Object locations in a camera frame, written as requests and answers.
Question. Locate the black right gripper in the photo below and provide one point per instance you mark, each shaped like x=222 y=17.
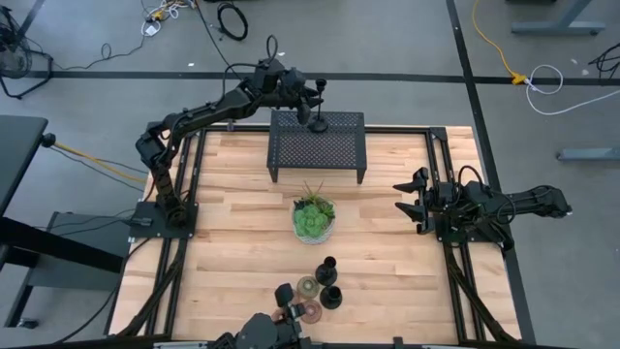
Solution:
x=445 y=203

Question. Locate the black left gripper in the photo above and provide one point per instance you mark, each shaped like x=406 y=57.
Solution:
x=293 y=94

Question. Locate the tall black candlestick holder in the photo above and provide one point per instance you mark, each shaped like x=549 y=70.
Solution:
x=331 y=297
x=318 y=127
x=326 y=274

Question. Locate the pink ribbed glass candle holder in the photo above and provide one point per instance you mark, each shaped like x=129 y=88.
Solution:
x=311 y=311

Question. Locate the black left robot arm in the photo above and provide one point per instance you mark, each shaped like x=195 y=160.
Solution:
x=213 y=109

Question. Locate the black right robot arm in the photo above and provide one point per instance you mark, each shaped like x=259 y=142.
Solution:
x=537 y=201

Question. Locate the black perforated metal riser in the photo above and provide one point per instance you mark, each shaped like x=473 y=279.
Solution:
x=315 y=150

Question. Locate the succulent plant in patterned pot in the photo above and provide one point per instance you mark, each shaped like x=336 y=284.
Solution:
x=312 y=223

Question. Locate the grey table foot bar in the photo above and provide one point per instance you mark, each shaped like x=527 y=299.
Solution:
x=588 y=154

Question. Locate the black desk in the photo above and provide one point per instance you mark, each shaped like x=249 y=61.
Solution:
x=19 y=145

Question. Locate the black floor fan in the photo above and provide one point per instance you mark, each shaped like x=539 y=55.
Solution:
x=14 y=55

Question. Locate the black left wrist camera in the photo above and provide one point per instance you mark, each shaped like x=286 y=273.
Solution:
x=269 y=72

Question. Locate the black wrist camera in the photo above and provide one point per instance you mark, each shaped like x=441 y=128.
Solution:
x=269 y=72
x=477 y=191

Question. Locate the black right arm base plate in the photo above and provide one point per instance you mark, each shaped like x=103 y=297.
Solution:
x=457 y=236

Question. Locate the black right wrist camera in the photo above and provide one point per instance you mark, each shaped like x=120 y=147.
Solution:
x=477 y=191

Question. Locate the black aluminium table frame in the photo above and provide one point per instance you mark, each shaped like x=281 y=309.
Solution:
x=387 y=130

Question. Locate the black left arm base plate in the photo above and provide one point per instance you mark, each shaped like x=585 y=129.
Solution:
x=145 y=223

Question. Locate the black table-level camera mount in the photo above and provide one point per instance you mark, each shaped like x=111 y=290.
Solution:
x=261 y=332

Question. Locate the grey table leg frame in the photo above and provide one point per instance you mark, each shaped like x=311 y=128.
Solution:
x=557 y=26

